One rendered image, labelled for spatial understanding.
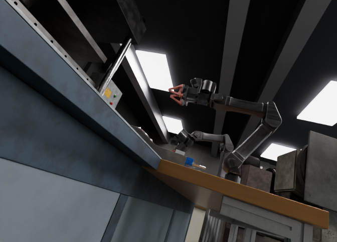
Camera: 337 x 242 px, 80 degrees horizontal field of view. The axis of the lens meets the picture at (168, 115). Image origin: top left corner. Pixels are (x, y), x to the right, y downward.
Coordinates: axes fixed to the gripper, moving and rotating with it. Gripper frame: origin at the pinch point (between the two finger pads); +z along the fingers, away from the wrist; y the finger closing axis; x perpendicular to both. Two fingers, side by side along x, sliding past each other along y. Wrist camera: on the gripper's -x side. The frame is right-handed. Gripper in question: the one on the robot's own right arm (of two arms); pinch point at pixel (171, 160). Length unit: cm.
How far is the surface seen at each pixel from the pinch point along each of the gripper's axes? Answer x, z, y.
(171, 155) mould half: 22, 0, 66
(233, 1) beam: -76, -164, -11
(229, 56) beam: -77, -162, -93
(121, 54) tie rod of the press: -84, -32, 25
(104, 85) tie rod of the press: -71, -4, 26
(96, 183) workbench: 25, 16, 95
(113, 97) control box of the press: -84, -4, -4
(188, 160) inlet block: 25, -3, 58
